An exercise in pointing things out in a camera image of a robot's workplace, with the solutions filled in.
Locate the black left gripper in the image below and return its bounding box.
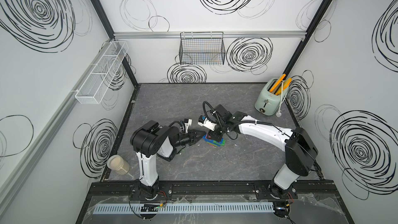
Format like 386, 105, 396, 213
172, 130, 205, 149

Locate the dark green long lego brick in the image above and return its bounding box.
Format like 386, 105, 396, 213
207, 139, 226, 147

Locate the blue long lego brick front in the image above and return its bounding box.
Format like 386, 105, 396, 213
203, 135, 214, 144

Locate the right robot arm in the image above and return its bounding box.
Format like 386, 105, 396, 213
198, 102, 318, 199

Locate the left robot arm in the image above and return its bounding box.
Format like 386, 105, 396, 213
130, 120, 206, 199

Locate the mint green toaster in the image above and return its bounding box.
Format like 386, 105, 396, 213
255, 78, 289, 117

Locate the orange toast slice right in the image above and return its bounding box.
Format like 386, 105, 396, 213
275, 78, 292, 95

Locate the beige plastic cup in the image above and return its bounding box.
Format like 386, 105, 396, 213
107, 155, 130, 175

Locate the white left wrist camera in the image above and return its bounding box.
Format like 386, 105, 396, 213
183, 119, 192, 133

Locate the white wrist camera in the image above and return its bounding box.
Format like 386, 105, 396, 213
183, 119, 192, 133
198, 115, 217, 131

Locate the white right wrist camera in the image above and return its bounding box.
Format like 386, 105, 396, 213
198, 115, 217, 131

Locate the white power cable with plug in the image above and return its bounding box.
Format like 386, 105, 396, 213
276, 80, 290, 118

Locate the black wire basket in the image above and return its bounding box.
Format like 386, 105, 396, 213
178, 32, 226, 65

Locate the white wire shelf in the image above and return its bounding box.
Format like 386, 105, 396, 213
75, 40, 129, 104

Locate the grey slotted cable duct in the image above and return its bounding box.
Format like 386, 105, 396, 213
93, 202, 275, 215

